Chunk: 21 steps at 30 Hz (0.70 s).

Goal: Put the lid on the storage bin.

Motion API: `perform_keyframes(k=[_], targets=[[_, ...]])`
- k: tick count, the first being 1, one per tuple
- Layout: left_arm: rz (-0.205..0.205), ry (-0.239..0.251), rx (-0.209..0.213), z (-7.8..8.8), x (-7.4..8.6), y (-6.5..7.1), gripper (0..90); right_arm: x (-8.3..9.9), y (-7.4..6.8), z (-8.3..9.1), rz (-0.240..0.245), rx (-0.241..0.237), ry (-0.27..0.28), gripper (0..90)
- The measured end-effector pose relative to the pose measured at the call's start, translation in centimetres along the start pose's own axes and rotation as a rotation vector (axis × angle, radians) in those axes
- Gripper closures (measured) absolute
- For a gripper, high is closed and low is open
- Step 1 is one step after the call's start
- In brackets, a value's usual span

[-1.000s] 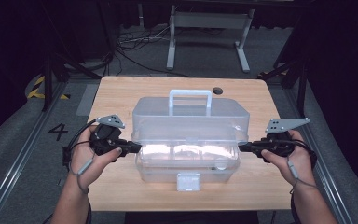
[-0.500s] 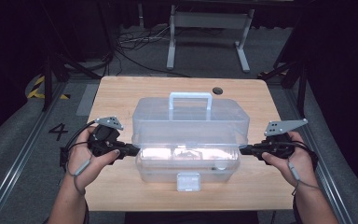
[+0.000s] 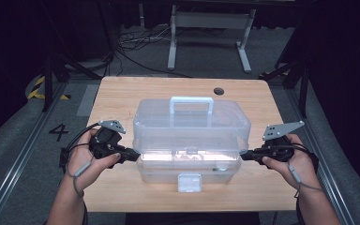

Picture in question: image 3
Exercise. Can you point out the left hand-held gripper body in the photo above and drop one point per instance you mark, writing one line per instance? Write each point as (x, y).
(106, 143)

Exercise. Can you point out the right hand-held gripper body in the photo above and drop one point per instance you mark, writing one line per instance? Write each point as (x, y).
(279, 148)

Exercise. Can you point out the clear plastic storage box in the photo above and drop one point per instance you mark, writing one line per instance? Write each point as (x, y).
(190, 131)

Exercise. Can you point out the person's right hand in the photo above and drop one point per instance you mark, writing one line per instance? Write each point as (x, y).
(303, 165)

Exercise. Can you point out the person's left hand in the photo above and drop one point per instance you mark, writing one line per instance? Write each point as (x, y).
(81, 168)

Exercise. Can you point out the black floor tape marking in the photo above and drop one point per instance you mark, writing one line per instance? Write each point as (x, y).
(59, 129)

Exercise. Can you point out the black metal stand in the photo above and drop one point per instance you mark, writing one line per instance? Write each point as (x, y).
(48, 81)
(303, 84)

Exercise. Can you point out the dark round table grommet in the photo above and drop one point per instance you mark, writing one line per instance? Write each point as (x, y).
(218, 91)

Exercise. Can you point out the yellow black hazard tape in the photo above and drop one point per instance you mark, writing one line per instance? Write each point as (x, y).
(34, 92)

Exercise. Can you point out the white metal desk frame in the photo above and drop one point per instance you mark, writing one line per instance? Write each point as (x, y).
(211, 20)

